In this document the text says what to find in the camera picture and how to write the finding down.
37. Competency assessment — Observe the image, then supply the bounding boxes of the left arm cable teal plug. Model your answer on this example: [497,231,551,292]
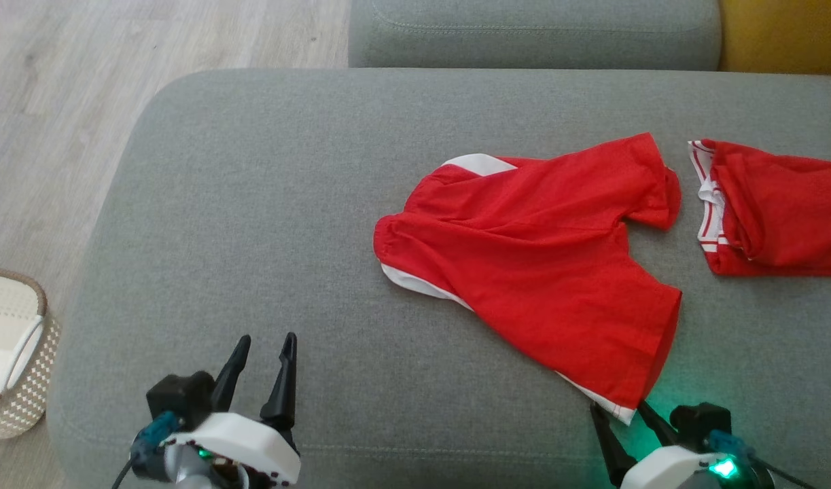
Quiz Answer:
[111,410,183,489]

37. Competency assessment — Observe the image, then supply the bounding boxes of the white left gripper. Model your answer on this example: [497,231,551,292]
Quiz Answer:
[161,332,302,489]

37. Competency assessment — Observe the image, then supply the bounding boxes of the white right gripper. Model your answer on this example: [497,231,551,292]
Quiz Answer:
[589,400,723,489]

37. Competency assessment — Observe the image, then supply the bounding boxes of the red shorts white stripes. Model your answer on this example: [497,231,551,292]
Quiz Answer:
[372,132,684,426]

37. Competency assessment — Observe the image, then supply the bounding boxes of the cream perforated laundry basket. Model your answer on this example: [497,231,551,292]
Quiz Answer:
[0,264,63,441]

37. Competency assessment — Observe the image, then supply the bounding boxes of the large grey sofa seat cushion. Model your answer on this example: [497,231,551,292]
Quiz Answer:
[48,67,831,489]

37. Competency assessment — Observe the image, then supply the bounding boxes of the red Bulls jersey white trim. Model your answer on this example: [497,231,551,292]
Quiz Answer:
[688,138,831,278]

